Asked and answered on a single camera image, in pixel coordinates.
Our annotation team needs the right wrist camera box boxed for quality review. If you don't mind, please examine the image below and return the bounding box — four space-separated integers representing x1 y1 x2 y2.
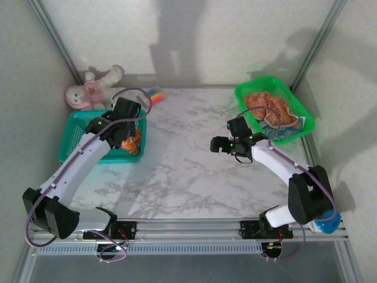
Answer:
227 116 253 139

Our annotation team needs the grey slotted cable duct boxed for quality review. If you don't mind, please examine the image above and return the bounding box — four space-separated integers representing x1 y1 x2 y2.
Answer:
35 243 266 256

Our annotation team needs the aluminium mounting rail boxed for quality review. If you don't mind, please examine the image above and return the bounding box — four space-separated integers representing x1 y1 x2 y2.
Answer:
28 218 350 244

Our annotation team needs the aluminium frame leg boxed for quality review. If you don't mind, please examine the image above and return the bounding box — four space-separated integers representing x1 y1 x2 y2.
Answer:
11 243 38 283
335 241 365 283

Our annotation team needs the green plastic mesh basket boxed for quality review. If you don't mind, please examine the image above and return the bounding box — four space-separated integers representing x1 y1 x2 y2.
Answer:
234 75 316 146

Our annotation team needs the white pink plush toy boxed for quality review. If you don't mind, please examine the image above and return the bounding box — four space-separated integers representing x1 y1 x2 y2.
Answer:
65 64 126 111

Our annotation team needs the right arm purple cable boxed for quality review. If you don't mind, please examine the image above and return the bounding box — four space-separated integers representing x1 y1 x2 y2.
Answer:
235 106 339 263

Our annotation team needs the orange bunny print towel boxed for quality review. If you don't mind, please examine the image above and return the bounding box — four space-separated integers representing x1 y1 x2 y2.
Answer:
243 91 298 128

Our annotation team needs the aluminium table side rail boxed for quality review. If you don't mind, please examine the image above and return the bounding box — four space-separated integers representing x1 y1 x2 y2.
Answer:
287 87 325 207

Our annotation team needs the pack of coloured markers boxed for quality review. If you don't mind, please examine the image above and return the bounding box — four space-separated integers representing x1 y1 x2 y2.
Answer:
137 85 168 107

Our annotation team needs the blue bunny print towel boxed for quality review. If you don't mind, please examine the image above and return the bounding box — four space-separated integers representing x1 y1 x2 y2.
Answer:
260 116 307 139

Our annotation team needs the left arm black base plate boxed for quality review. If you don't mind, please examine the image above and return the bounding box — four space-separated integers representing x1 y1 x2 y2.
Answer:
82 221 138 240

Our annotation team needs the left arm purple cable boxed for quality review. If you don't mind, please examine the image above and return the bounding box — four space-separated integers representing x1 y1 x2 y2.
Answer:
25 87 153 264

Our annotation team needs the left arm base electronics board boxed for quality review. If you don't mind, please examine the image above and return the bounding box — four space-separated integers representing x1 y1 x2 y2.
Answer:
97 243 129 262

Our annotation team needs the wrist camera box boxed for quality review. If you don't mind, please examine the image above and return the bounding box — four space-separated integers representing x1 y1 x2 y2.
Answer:
111 96 141 121
227 116 253 139

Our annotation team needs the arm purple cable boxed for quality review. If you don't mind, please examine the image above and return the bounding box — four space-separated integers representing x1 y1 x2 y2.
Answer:
235 106 339 263
25 87 153 264

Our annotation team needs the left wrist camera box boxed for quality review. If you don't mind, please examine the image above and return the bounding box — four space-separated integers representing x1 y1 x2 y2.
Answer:
111 96 141 121

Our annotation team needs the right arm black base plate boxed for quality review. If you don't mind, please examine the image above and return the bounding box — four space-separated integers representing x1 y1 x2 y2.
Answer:
240 220 295 239

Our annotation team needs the right arm base electronics board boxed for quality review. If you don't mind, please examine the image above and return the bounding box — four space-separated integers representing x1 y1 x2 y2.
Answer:
262 242 283 260

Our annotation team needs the teal plastic mesh basket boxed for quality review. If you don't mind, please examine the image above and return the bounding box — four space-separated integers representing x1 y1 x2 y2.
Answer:
58 109 147 164

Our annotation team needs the orange flower print towel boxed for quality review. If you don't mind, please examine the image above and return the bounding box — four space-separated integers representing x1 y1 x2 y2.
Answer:
120 126 144 157

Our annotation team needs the aluminium frame post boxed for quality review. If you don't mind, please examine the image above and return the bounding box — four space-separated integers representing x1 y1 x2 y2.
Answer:
28 0 85 86
290 0 349 92

